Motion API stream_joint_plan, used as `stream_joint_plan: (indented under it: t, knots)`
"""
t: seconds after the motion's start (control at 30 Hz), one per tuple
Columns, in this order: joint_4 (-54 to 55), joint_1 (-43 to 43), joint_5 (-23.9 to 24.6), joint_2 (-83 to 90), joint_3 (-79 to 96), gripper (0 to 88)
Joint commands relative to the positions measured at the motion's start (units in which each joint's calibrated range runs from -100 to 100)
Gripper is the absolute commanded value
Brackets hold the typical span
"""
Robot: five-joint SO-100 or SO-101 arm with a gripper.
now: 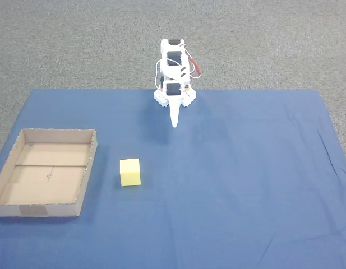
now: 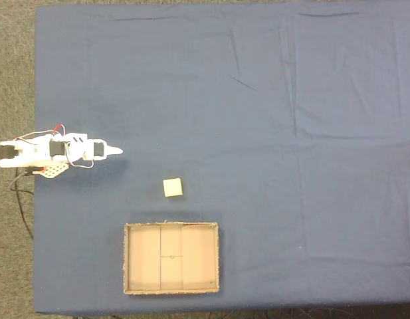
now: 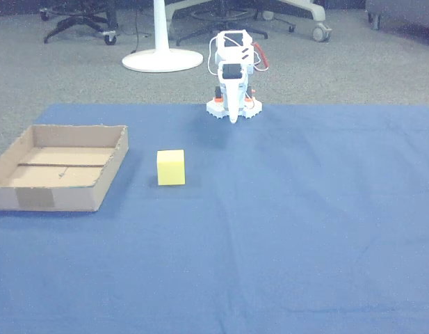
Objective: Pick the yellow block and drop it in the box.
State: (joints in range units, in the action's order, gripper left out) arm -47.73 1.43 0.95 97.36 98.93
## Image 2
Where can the yellow block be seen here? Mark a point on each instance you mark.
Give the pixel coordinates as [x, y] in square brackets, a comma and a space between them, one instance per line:
[173, 187]

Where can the blue tablecloth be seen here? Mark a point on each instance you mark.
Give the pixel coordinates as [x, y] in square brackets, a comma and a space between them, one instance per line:
[258, 116]

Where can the shallow cardboard box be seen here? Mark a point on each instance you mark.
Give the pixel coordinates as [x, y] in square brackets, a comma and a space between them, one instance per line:
[171, 262]

